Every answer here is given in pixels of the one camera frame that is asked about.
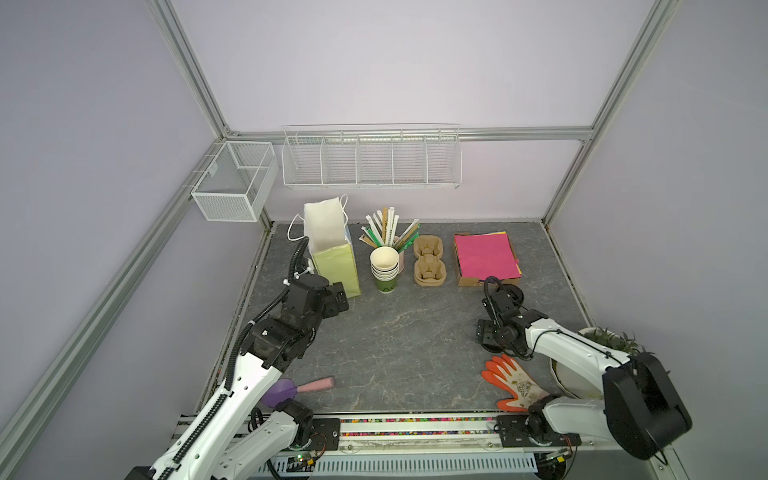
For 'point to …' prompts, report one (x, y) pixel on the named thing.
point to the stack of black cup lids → (513, 293)
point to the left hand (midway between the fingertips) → (325, 294)
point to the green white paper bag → (330, 240)
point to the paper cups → (385, 266)
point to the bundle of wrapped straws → (381, 228)
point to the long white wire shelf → (372, 156)
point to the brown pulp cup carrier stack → (429, 268)
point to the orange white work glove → (514, 376)
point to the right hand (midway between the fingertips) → (495, 337)
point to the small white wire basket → (239, 182)
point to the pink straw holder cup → (401, 262)
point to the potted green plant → (625, 343)
